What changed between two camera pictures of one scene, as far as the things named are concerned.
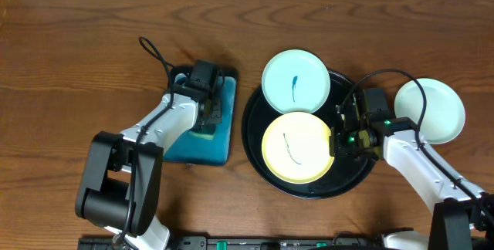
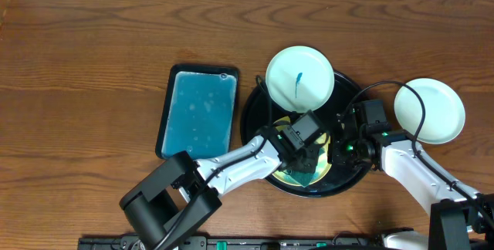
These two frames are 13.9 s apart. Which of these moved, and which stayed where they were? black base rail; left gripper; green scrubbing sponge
Moved: left gripper; green scrubbing sponge
Stayed: black base rail
